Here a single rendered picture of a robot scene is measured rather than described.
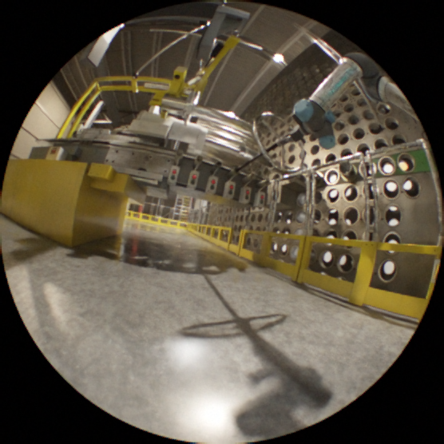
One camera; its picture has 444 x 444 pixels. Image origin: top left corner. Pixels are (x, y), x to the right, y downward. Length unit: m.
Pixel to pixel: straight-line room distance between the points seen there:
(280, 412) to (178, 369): 0.23
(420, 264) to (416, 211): 0.51
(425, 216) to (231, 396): 1.92
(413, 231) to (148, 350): 2.01
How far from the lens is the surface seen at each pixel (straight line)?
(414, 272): 1.87
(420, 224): 1.89
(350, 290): 1.07
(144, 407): 0.33
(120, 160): 1.49
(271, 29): 9.20
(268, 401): 0.37
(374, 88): 0.76
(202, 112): 1.52
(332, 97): 0.60
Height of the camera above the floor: 0.32
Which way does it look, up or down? 3 degrees up
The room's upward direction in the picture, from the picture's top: 10 degrees clockwise
